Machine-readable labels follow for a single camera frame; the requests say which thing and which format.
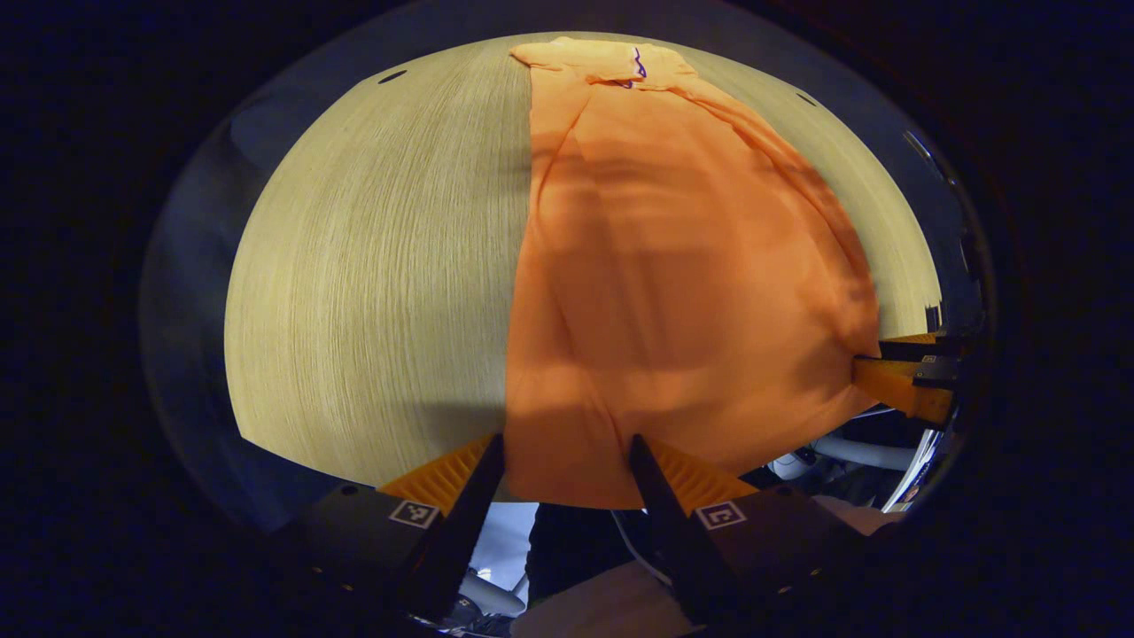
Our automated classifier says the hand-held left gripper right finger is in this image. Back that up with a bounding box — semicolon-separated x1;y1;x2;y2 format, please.
627;434;887;626

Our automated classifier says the grey chair frame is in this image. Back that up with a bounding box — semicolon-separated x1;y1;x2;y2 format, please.
766;408;942;515

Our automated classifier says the orange polo T-shirt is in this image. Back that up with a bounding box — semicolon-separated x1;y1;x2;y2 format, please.
502;35;883;511

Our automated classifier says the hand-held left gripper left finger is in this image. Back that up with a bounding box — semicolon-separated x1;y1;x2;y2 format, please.
292;432;506;626

